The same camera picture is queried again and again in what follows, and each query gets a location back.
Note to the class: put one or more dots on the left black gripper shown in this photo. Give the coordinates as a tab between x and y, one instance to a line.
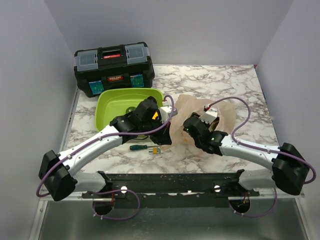
164	138

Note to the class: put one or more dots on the translucent orange plastic bag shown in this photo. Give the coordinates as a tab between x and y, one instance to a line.
186	105

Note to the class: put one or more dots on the yellow fake mango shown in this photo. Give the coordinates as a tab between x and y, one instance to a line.
156	116

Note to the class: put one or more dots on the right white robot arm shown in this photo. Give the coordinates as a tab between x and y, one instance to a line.
285	165

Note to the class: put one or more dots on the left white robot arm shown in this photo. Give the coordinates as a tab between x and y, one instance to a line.
58	172

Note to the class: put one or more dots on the small yellow metal connector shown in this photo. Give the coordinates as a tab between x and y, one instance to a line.
154	150

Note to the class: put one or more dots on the green plastic basin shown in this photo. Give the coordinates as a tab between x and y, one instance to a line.
116	102

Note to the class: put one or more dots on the black plastic toolbox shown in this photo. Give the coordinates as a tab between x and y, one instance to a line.
114	67

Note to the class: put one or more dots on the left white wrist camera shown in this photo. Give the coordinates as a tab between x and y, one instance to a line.
167	112

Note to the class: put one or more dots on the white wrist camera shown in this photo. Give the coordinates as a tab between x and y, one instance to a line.
167	112
210	114

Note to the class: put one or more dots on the green handled screwdriver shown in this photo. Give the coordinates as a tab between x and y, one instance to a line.
142	147

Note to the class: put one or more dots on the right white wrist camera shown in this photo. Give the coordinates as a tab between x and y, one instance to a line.
210	114

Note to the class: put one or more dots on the black metal base rail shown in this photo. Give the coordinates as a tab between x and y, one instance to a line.
174	190

